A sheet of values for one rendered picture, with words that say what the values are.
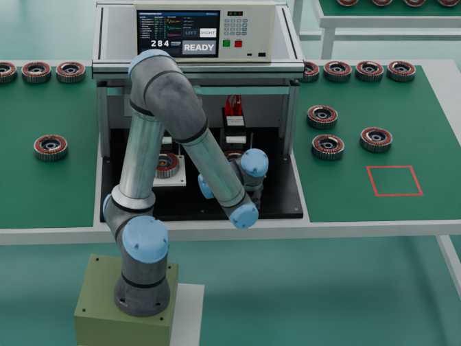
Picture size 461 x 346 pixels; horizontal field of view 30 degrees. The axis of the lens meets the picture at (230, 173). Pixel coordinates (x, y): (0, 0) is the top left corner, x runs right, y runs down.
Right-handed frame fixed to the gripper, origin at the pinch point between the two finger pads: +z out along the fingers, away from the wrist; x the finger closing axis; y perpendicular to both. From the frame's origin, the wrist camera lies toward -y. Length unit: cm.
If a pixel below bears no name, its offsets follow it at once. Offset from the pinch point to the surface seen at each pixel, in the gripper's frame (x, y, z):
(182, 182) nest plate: -17.7, -9.7, 12.6
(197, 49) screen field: -12.8, -46.1, -10.2
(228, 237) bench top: -4.0, 10.1, 9.4
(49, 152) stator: -61, -24, 21
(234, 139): -0.4, -23.5, 9.2
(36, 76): -70, -66, 45
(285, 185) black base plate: 16.1, -8.3, 13.3
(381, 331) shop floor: 61, 28, 81
